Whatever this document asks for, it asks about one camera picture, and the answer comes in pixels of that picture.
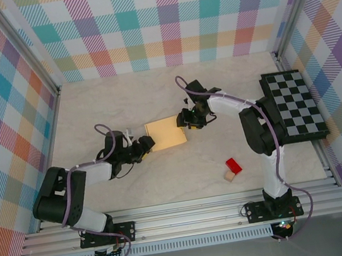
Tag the beige wooden cube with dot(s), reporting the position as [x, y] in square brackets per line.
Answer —
[229, 176]

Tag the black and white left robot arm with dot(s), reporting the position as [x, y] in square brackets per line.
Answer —
[54, 201]

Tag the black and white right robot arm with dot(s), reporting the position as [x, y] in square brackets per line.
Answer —
[257, 128]

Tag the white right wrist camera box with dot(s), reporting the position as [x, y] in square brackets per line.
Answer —
[187, 102]

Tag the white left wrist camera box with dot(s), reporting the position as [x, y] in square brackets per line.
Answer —
[129, 135]

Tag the red wooden block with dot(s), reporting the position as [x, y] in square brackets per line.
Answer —
[233, 166]

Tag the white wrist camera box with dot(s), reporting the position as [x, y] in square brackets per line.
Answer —
[187, 102]
[129, 135]

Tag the circuit board with black connector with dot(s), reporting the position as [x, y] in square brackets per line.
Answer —
[110, 252]

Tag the circuit board with lit LEDs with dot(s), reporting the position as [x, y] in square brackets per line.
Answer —
[285, 226]

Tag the aluminium corner post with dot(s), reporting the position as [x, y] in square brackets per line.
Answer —
[22, 44]
[296, 5]

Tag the orange paper box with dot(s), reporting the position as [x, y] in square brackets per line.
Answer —
[165, 133]

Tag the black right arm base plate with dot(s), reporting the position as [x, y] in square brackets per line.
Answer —
[254, 211]

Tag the black and grey checkerboard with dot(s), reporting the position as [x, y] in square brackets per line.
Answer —
[294, 101]

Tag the aluminium rail frame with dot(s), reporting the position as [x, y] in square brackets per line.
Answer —
[187, 218]

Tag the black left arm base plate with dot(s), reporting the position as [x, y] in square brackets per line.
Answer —
[127, 228]

